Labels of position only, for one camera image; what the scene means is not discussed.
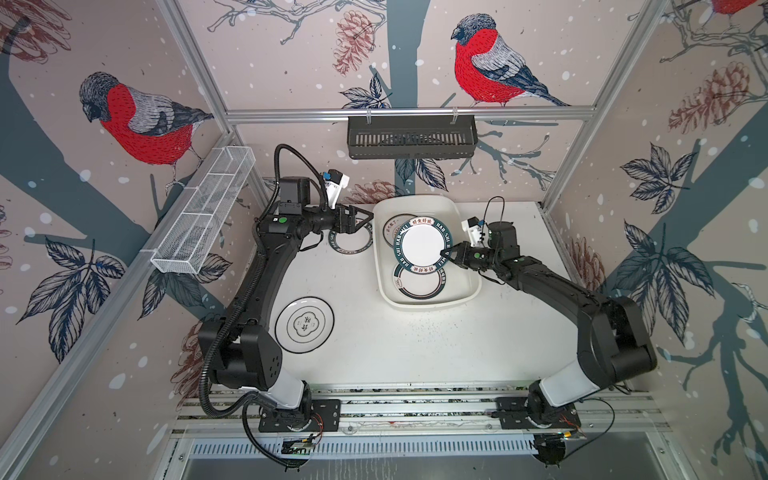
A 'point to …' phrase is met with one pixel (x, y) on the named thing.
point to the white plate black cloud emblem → (304, 324)
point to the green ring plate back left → (351, 243)
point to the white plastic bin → (461, 288)
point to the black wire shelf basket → (405, 137)
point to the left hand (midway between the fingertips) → (361, 212)
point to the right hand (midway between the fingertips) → (441, 255)
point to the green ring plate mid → (419, 242)
